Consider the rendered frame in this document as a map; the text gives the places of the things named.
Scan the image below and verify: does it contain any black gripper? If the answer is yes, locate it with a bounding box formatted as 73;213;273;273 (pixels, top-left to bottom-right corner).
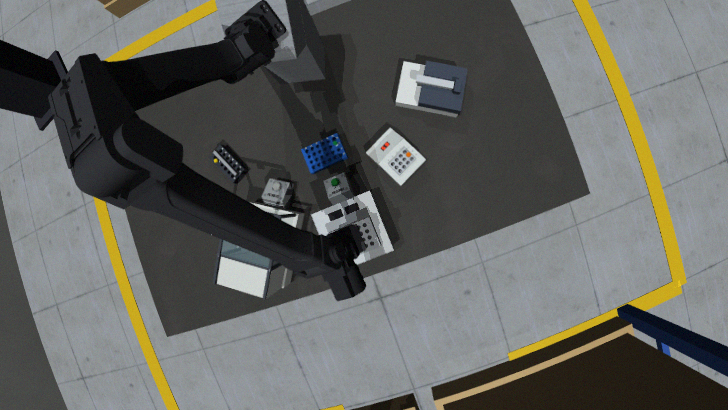
326;224;367;253

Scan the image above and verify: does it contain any blue tube rack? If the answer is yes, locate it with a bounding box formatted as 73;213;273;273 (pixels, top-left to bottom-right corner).
301;133;348;174

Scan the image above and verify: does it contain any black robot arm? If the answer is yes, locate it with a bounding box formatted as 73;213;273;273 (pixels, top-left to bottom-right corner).
48;0;366;301

